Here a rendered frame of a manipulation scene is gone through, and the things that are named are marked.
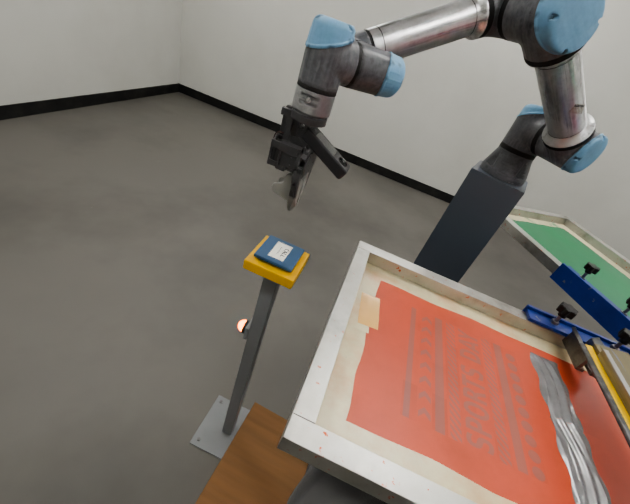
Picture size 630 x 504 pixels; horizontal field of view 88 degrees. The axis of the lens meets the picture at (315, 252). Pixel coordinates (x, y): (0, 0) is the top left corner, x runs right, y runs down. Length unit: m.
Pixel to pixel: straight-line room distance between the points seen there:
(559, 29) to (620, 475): 0.84
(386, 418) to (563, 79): 0.81
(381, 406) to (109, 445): 1.17
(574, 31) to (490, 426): 0.76
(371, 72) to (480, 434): 0.68
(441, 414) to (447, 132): 3.92
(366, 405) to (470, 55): 4.01
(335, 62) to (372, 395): 0.58
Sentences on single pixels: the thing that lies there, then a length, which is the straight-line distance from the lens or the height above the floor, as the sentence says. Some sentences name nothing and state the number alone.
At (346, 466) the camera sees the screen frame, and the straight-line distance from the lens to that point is 0.54.
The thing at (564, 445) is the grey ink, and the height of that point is 0.96.
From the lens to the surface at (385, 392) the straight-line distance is 0.67.
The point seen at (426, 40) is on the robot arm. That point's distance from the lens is 0.87.
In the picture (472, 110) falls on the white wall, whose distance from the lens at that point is 4.39.
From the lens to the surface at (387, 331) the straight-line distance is 0.77.
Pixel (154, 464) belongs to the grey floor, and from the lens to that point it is 1.56.
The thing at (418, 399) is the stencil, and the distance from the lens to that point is 0.70.
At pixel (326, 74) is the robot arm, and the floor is 1.38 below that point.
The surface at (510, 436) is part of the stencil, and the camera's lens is 0.79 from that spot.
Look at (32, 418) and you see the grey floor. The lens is 1.71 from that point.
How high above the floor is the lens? 1.46
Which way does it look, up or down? 35 degrees down
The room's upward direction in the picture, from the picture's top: 20 degrees clockwise
